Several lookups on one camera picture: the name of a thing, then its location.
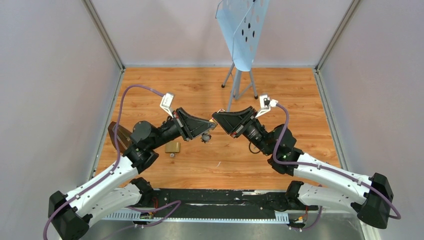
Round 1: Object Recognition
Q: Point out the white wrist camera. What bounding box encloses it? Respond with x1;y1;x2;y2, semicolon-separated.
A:
254;94;279;119
159;92;175;118

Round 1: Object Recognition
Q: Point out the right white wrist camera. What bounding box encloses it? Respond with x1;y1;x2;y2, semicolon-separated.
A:
254;94;279;119

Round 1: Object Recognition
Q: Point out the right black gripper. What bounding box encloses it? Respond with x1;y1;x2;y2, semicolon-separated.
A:
211;107;273;157

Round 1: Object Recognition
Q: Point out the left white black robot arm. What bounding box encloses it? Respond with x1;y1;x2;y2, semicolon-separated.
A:
43;107;216;240

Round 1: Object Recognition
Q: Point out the large brass padlock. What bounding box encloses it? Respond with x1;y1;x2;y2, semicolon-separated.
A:
165;141;181;154

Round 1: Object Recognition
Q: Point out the aluminium frame post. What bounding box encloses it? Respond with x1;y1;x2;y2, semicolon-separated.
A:
82;0;126;72

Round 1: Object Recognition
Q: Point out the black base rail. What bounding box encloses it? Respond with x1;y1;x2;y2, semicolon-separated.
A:
137;188;318;217

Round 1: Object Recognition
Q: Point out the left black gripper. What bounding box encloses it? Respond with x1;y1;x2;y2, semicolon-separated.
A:
149;106;215;150

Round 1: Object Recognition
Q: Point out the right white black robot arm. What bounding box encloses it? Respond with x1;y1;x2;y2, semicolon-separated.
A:
212;106;401;229

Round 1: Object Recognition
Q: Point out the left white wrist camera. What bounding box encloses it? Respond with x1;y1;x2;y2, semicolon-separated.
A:
159;92;175;118

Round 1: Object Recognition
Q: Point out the light blue music stand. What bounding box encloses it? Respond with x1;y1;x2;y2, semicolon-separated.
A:
215;0;270;99

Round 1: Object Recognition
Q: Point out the white slotted cable duct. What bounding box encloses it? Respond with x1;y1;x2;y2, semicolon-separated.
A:
102;209;290;224

